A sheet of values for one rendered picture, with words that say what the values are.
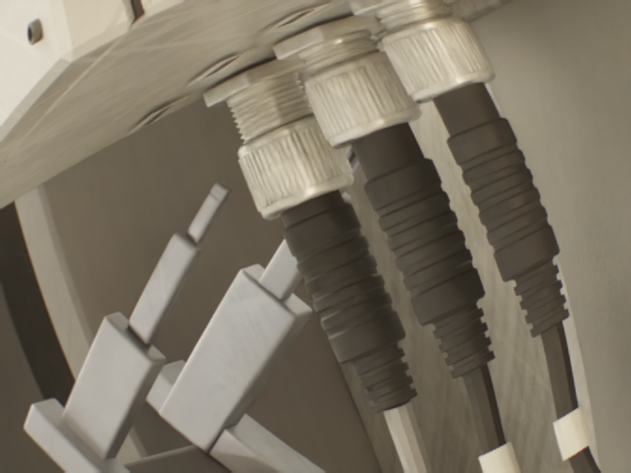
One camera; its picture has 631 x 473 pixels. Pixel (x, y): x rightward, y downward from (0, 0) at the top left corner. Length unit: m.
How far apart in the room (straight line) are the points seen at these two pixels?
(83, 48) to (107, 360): 0.17
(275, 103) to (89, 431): 0.07
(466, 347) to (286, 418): 0.14
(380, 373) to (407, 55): 0.08
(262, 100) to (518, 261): 0.08
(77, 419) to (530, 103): 0.10
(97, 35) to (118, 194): 0.27
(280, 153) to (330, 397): 0.12
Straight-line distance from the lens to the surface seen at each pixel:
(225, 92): 0.66
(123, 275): 0.76
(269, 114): 0.66
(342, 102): 0.63
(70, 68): 0.50
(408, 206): 0.63
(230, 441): 0.71
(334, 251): 0.66
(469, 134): 0.60
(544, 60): 0.64
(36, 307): 1.63
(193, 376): 0.71
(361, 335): 0.66
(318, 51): 0.63
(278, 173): 0.66
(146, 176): 0.76
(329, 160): 0.66
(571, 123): 0.65
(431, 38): 0.60
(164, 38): 0.54
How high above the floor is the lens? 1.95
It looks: 41 degrees down
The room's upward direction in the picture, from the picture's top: 2 degrees counter-clockwise
